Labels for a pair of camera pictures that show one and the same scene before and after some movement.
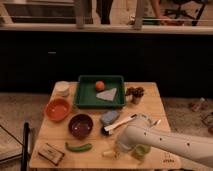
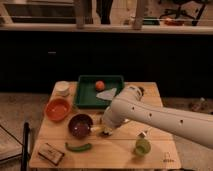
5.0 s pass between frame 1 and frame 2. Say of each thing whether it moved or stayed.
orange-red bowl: stayed
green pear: stayed
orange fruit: stayed
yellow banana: moved
